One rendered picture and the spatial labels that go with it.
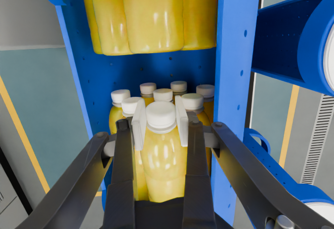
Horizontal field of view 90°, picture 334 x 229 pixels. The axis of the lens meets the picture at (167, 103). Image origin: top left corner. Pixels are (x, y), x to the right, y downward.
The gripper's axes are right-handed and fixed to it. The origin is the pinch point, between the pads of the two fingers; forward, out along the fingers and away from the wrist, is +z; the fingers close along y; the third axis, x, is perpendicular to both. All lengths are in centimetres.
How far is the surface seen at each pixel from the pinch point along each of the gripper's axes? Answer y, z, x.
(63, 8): -12.9, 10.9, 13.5
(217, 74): 6.3, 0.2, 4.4
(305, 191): 44, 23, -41
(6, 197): -152, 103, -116
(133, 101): -4.7, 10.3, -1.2
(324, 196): 49, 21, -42
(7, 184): -152, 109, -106
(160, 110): 0.0, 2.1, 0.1
